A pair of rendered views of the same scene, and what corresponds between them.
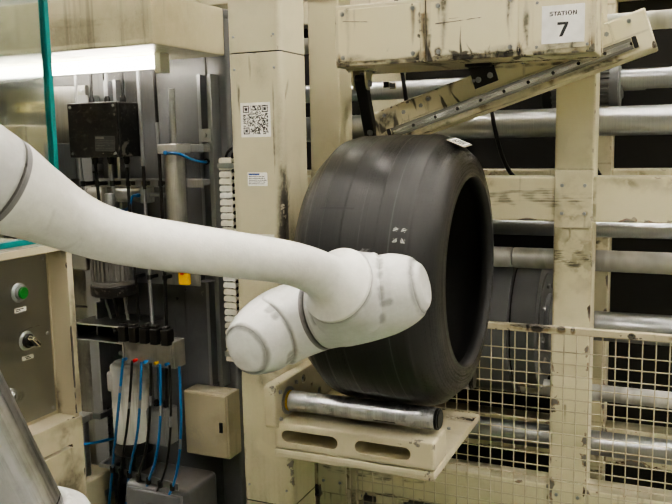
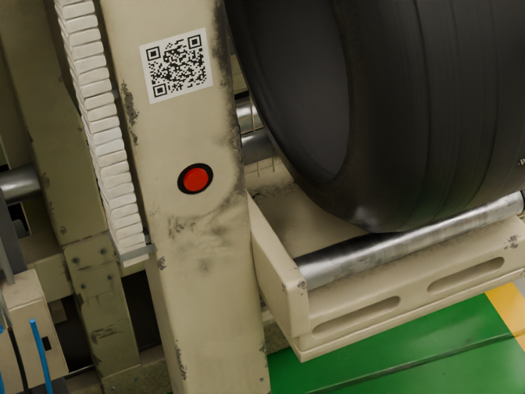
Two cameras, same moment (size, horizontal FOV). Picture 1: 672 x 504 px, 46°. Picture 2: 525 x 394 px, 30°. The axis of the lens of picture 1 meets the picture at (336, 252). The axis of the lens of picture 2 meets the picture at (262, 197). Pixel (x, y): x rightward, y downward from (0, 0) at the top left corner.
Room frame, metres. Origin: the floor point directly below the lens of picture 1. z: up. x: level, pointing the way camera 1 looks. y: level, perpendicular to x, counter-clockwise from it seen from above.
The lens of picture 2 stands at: (1.04, 0.74, 1.79)
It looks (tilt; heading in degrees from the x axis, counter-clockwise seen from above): 40 degrees down; 317
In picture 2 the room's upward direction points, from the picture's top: 6 degrees counter-clockwise
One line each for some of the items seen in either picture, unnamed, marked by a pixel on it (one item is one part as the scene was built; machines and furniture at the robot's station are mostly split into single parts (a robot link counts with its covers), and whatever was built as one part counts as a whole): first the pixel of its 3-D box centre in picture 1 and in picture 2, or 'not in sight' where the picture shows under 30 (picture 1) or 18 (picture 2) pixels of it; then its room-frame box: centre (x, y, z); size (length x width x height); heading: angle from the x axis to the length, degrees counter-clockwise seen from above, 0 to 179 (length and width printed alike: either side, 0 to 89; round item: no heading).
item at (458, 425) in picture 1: (382, 433); (358, 231); (1.73, -0.10, 0.80); 0.37 x 0.36 x 0.02; 156
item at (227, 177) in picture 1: (235, 260); (98, 94); (1.83, 0.23, 1.19); 0.05 x 0.04 x 0.48; 156
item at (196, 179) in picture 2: not in sight; (194, 177); (1.76, 0.17, 1.06); 0.03 x 0.02 x 0.03; 66
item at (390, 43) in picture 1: (470, 34); not in sight; (1.95, -0.33, 1.71); 0.61 x 0.25 x 0.15; 66
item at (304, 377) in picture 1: (311, 381); (241, 217); (1.81, 0.06, 0.90); 0.40 x 0.03 x 0.10; 156
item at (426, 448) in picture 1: (358, 438); (404, 272); (1.61, -0.04, 0.83); 0.36 x 0.09 x 0.06; 66
